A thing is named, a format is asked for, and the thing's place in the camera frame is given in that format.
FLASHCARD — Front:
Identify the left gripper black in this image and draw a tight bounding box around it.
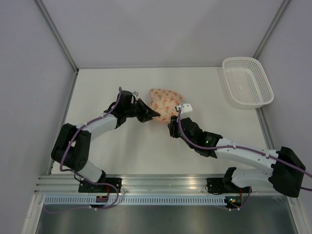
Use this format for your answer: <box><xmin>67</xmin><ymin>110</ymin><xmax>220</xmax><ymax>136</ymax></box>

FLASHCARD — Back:
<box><xmin>125</xmin><ymin>99</ymin><xmax>160</xmax><ymax>123</ymax></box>

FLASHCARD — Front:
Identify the floral mesh laundry bag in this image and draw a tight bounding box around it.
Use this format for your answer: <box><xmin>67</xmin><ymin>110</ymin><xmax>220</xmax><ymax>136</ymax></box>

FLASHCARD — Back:
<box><xmin>148</xmin><ymin>88</ymin><xmax>183</xmax><ymax>124</ymax></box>

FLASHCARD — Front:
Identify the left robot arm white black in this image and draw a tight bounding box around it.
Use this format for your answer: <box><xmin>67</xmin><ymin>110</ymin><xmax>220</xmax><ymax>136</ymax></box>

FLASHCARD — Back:
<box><xmin>51</xmin><ymin>88</ymin><xmax>160</xmax><ymax>193</ymax></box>

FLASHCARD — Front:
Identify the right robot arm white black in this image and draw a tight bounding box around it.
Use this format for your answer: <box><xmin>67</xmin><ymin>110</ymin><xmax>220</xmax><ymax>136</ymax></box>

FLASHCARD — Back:
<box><xmin>168</xmin><ymin>117</ymin><xmax>306</xmax><ymax>198</ymax></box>

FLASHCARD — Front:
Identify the white perforated plastic basket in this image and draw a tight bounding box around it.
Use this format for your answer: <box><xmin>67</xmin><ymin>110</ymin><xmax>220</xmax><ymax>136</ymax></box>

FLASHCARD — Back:
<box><xmin>222</xmin><ymin>57</ymin><xmax>274</xmax><ymax>109</ymax></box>

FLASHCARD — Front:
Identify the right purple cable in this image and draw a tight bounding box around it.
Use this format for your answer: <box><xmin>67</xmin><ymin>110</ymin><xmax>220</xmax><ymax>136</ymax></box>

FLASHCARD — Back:
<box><xmin>177</xmin><ymin>109</ymin><xmax>312</xmax><ymax>212</ymax></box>

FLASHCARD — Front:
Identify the purple cable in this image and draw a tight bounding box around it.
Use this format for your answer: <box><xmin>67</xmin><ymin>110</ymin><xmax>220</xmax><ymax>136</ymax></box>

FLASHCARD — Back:
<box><xmin>177</xmin><ymin>109</ymin><xmax>312</xmax><ymax>212</ymax></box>
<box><xmin>59</xmin><ymin>87</ymin><xmax>120</xmax><ymax>215</ymax></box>

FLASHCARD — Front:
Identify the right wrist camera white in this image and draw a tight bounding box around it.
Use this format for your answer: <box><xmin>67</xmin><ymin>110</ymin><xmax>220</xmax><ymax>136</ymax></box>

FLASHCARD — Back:
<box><xmin>175</xmin><ymin>102</ymin><xmax>193</xmax><ymax>115</ymax></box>

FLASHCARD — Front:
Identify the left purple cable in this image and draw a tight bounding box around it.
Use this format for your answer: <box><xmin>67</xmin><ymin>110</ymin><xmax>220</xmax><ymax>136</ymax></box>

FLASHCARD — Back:
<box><xmin>59</xmin><ymin>87</ymin><xmax>120</xmax><ymax>215</ymax></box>

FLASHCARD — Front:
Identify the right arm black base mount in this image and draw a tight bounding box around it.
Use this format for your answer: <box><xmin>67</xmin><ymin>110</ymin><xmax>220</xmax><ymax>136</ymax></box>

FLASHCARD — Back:
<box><xmin>205</xmin><ymin>177</ymin><xmax>236</xmax><ymax>195</ymax></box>

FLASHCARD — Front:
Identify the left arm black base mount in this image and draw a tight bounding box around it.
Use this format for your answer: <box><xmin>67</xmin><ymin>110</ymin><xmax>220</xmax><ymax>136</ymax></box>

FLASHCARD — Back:
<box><xmin>78</xmin><ymin>177</ymin><xmax>122</xmax><ymax>195</ymax></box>

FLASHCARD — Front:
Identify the white slotted cable duct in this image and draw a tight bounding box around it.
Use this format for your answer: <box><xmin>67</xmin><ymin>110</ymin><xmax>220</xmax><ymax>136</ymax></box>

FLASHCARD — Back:
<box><xmin>44</xmin><ymin>195</ymin><xmax>226</xmax><ymax>206</ymax></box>

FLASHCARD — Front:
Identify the aluminium mounting rail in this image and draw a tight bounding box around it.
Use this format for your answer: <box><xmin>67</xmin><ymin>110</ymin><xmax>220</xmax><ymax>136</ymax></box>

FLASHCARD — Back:
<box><xmin>34</xmin><ymin>173</ymin><xmax>300</xmax><ymax>195</ymax></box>

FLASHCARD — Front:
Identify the left aluminium frame post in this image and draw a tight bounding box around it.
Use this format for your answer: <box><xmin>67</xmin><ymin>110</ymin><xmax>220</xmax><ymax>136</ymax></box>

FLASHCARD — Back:
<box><xmin>33</xmin><ymin>0</ymin><xmax>79</xmax><ymax>75</ymax></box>

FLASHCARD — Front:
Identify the aluminium frame post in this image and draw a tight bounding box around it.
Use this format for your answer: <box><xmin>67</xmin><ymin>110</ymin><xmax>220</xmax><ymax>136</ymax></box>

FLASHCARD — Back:
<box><xmin>33</xmin><ymin>0</ymin><xmax>79</xmax><ymax>75</ymax></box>
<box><xmin>253</xmin><ymin>0</ymin><xmax>292</xmax><ymax>59</ymax></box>

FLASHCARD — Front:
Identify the right aluminium frame post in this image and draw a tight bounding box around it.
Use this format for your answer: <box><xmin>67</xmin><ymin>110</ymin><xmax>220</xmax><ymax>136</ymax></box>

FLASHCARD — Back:
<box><xmin>253</xmin><ymin>0</ymin><xmax>292</xmax><ymax>59</ymax></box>

